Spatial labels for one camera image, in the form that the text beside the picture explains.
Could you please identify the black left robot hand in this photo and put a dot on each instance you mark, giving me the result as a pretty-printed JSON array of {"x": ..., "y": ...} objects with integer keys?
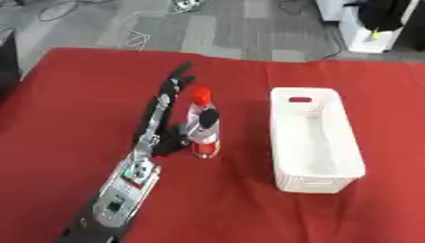
[{"x": 164, "y": 91}]

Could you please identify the clear bottle with red cap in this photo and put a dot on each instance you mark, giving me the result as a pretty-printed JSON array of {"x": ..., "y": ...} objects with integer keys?
[{"x": 203, "y": 139}]

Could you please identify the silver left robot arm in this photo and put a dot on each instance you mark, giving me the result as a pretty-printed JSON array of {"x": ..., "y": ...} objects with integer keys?
[{"x": 124, "y": 186}]

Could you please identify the white plastic basket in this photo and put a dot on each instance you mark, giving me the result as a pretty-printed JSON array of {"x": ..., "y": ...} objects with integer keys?
[{"x": 312, "y": 142}]

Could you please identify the white cabinet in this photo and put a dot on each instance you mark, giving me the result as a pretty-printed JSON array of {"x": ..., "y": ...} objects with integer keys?
[{"x": 376, "y": 25}]

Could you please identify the black bag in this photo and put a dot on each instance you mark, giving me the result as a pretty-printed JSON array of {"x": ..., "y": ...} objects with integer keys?
[{"x": 387, "y": 14}]

